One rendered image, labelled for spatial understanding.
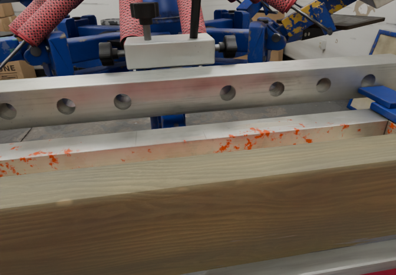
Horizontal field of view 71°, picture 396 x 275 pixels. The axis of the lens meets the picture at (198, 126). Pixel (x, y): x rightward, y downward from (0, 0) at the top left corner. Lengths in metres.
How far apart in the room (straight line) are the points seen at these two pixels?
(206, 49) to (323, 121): 0.18
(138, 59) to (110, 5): 3.89
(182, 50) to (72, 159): 0.20
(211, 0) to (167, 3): 3.45
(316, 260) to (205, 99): 0.24
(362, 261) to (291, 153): 0.08
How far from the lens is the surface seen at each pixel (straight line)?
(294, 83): 0.40
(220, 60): 0.90
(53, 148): 0.35
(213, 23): 1.08
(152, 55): 0.40
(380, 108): 0.42
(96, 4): 4.31
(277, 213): 0.17
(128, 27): 0.58
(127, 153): 0.32
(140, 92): 0.36
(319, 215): 0.18
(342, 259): 0.21
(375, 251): 0.22
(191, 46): 0.40
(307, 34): 1.60
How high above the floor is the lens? 1.15
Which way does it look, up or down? 27 degrees down
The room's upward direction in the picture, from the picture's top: 2 degrees counter-clockwise
